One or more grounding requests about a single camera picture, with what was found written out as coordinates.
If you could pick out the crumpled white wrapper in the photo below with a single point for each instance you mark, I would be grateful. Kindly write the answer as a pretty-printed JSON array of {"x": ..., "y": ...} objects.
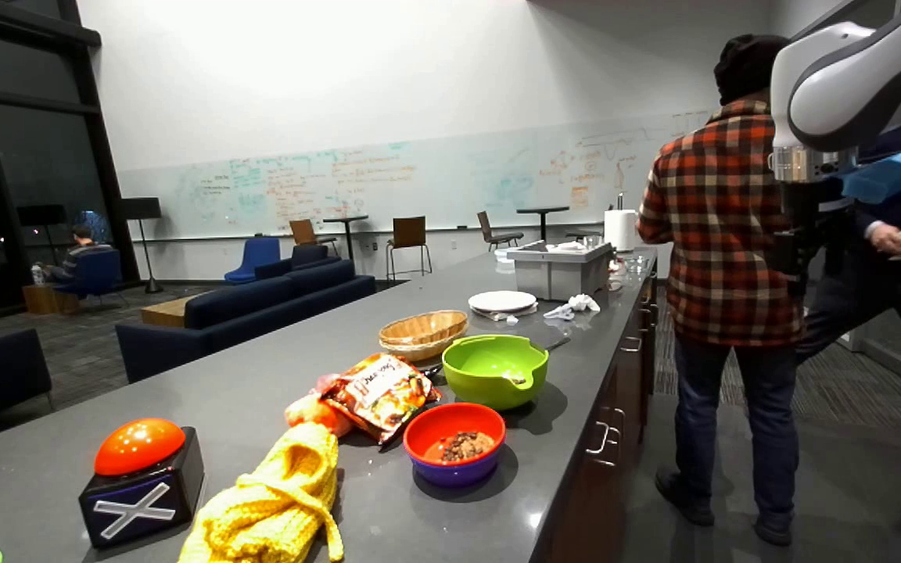
[{"x": 575, "y": 306}]

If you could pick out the orange dome button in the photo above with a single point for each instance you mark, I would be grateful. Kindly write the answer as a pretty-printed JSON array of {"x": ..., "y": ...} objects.
[{"x": 140, "y": 444}]

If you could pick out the grey metal bin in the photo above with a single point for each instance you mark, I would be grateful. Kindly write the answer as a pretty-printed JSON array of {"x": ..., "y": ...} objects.
[{"x": 564, "y": 271}]

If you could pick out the green bowl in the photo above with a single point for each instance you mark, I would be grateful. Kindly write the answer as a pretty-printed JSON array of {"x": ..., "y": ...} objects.
[{"x": 494, "y": 370}]

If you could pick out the white plate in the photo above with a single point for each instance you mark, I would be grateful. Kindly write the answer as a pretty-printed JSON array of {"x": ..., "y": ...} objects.
[{"x": 501, "y": 302}]

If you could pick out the round high table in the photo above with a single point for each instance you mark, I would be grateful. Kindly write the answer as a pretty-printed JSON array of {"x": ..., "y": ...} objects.
[{"x": 543, "y": 213}]

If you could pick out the woven wicker basket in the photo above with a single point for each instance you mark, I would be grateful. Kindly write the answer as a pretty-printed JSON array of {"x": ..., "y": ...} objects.
[{"x": 425, "y": 334}]

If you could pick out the yellow knitted cloth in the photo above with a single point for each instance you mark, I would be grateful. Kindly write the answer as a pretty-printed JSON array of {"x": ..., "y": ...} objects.
[{"x": 277, "y": 509}]

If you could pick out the person in plaid shirt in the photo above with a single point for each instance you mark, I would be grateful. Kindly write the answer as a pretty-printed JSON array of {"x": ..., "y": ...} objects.
[{"x": 714, "y": 202}]

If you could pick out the wooden chair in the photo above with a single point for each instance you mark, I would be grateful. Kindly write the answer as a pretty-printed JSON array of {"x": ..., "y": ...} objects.
[{"x": 408, "y": 233}]

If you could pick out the blue armchair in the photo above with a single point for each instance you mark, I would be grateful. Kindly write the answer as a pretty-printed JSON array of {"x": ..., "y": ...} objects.
[{"x": 257, "y": 251}]

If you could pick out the dark blue sofa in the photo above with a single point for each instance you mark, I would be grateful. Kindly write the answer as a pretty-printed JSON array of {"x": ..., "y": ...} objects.
[{"x": 235, "y": 312}]

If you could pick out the white paper towel roll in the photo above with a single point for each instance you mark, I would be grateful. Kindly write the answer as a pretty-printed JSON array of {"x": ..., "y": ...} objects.
[{"x": 622, "y": 230}]

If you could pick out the snack bag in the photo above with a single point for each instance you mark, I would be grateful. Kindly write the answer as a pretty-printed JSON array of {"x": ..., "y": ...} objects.
[{"x": 381, "y": 396}]

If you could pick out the orange and blue bowl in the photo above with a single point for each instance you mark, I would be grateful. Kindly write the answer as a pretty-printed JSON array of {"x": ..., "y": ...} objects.
[{"x": 447, "y": 421}]

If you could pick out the blue wrist camera box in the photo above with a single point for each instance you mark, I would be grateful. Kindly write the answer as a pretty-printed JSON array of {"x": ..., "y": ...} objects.
[{"x": 873, "y": 182}]

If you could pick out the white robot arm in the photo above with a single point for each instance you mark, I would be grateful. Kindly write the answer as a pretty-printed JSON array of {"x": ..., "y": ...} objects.
[{"x": 837, "y": 84}]

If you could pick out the beans in bowl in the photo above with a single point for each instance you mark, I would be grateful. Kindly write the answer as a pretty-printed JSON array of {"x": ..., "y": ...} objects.
[{"x": 457, "y": 449}]

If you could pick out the black box with cross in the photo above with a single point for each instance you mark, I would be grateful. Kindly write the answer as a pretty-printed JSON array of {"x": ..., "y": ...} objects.
[{"x": 141, "y": 503}]

